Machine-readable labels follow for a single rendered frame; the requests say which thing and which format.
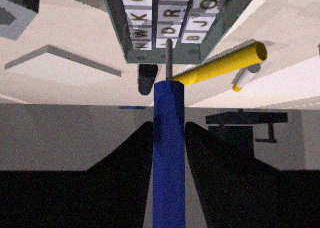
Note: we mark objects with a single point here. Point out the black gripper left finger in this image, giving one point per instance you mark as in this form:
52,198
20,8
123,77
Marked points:
111,194

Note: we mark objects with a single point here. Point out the blue stylus with grey tip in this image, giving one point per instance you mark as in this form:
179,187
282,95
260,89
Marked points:
168,150

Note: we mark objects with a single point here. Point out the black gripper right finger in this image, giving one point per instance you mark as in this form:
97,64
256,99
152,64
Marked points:
237,190

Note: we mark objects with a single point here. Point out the keyboard with white letter keys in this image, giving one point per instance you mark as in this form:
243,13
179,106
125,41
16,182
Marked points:
196,28

